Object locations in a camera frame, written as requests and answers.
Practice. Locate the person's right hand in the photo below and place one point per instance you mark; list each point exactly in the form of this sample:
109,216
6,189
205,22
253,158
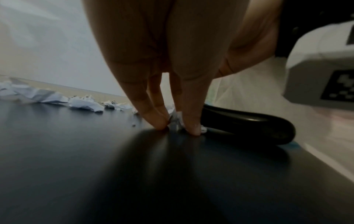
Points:
257,32

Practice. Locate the tiny paper scrap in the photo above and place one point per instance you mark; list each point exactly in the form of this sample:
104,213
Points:
177,122

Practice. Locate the black stapler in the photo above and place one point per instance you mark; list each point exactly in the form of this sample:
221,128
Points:
249,124

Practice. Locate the black table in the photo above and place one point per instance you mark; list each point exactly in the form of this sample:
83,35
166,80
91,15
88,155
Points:
83,164

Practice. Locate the white marker cube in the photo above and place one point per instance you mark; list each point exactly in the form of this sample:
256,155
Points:
309,76

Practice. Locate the person's left hand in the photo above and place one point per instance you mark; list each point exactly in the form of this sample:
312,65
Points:
166,32

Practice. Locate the pile of paper scraps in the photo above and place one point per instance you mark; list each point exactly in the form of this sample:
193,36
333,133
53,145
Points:
83,104

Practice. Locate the cream wooden ledge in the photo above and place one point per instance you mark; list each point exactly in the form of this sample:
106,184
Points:
65,89

